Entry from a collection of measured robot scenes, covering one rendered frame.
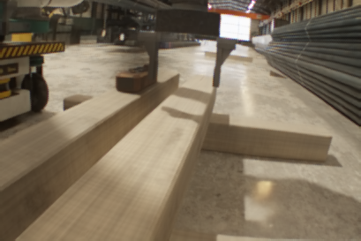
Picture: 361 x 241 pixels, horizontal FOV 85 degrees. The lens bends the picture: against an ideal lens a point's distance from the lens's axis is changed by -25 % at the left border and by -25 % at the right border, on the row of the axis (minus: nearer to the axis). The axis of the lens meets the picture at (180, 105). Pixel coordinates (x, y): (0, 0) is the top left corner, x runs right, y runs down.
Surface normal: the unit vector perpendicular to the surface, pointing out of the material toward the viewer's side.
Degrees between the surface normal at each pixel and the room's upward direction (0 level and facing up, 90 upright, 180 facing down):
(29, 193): 90
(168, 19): 90
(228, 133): 90
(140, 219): 0
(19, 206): 90
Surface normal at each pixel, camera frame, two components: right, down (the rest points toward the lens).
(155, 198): 0.08, -0.96
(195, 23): -0.20, 0.25
